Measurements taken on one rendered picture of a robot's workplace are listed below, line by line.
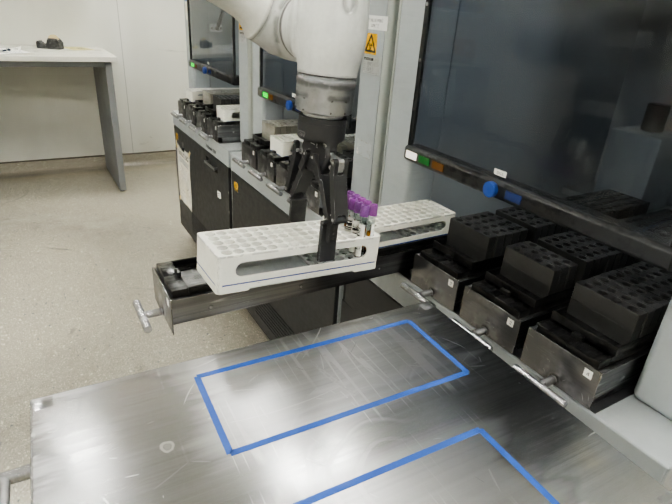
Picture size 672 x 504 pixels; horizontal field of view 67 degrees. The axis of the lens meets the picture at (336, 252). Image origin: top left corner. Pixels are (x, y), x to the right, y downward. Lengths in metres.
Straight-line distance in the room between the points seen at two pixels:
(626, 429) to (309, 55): 0.71
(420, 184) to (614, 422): 0.66
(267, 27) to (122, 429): 0.61
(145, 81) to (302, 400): 3.95
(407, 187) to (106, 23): 3.43
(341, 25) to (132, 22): 3.71
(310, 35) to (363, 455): 0.55
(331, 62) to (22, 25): 3.69
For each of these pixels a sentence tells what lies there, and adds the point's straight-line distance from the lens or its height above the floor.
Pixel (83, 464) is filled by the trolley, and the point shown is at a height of 0.82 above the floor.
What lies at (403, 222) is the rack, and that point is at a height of 0.86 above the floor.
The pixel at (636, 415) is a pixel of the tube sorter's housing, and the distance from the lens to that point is 0.94.
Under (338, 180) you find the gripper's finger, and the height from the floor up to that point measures 1.03.
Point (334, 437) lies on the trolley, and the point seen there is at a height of 0.82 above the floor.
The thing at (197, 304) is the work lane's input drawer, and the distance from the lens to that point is 0.92.
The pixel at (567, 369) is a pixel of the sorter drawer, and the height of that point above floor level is 0.78.
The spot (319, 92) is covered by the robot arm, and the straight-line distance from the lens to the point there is 0.77.
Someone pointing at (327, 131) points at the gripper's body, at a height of 1.10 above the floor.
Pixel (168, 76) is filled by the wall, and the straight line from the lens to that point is 4.49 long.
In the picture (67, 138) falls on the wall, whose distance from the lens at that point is 4.45.
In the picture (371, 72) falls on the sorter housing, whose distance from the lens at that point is 1.34.
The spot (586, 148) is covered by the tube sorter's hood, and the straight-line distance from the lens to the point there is 0.90.
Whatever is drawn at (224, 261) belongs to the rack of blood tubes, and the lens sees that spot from 0.76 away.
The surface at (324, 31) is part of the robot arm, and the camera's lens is 0.75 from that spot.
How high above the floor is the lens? 1.27
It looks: 26 degrees down
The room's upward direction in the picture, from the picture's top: 4 degrees clockwise
